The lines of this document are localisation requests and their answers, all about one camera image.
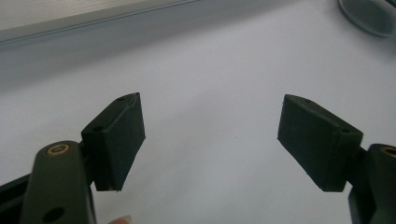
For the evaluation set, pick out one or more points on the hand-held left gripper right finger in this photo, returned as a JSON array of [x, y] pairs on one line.
[[317, 143]]

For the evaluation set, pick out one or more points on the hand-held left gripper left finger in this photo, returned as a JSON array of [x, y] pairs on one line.
[[115, 146]]

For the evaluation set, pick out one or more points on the clear plastic lidded container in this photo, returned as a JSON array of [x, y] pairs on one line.
[[370, 15]]

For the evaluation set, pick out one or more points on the aluminium profile bar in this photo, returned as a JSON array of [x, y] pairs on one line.
[[62, 17]]

